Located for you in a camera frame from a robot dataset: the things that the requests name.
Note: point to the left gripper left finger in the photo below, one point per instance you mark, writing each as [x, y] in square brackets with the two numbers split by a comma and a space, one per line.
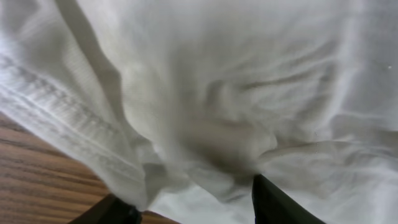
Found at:
[110, 210]

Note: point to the white t-shirt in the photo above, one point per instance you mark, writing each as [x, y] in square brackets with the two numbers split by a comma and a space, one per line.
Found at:
[176, 105]

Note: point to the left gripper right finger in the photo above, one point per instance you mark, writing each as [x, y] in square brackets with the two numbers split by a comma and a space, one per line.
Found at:
[273, 206]

